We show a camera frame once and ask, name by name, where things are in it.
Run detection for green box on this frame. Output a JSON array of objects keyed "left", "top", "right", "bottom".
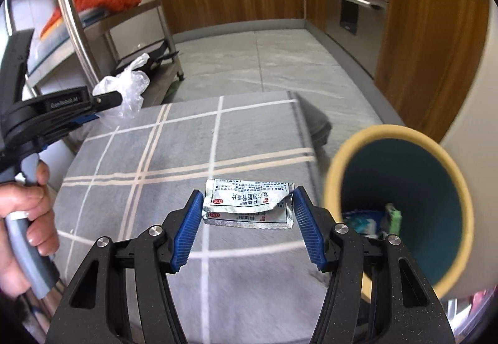
[{"left": 383, "top": 204, "right": 403, "bottom": 239}]

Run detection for black pan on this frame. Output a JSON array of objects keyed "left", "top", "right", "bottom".
[{"left": 111, "top": 40, "right": 181, "bottom": 76}]

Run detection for clear plastic bag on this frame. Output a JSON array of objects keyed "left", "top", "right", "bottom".
[{"left": 92, "top": 53, "right": 150, "bottom": 129}]

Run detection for metal rack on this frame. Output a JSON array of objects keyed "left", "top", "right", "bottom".
[{"left": 8, "top": 0, "right": 185, "bottom": 103}]

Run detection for orange flat packet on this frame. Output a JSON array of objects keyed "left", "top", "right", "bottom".
[{"left": 41, "top": 7, "right": 74, "bottom": 39}]

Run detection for blue face mask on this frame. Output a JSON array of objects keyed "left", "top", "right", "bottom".
[{"left": 342, "top": 210, "right": 386, "bottom": 238}]

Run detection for silver printed sachet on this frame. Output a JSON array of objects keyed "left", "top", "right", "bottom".
[{"left": 202, "top": 178, "right": 296, "bottom": 230}]

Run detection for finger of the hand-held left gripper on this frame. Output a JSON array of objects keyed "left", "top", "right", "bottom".
[
  {"left": 91, "top": 90, "right": 124, "bottom": 110},
  {"left": 70, "top": 114, "right": 101, "bottom": 133}
]

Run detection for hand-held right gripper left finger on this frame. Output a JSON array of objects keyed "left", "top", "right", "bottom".
[{"left": 46, "top": 189, "right": 205, "bottom": 344}]

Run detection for grey checked tablecloth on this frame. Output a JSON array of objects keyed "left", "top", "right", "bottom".
[{"left": 52, "top": 91, "right": 331, "bottom": 344}]

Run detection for wooden kitchen cabinets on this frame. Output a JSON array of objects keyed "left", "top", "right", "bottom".
[{"left": 153, "top": 0, "right": 491, "bottom": 142}]

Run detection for teal bin with tan rim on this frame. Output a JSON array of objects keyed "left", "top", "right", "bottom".
[{"left": 325, "top": 125, "right": 475, "bottom": 298}]

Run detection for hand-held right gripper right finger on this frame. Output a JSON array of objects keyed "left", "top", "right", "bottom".
[{"left": 293, "top": 185, "right": 454, "bottom": 344}]

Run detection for person's left hand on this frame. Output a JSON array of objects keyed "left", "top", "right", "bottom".
[{"left": 0, "top": 161, "right": 61, "bottom": 298}]

